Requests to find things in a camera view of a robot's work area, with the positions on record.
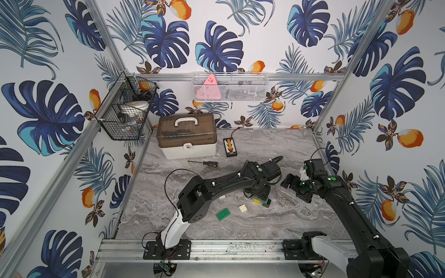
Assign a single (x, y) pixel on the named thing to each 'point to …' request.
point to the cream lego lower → (243, 208)
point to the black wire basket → (123, 114)
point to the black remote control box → (230, 147)
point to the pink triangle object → (210, 90)
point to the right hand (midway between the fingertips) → (289, 187)
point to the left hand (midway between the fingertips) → (261, 192)
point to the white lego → (222, 197)
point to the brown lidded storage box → (186, 135)
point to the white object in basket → (134, 108)
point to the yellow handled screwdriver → (214, 164)
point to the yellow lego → (256, 201)
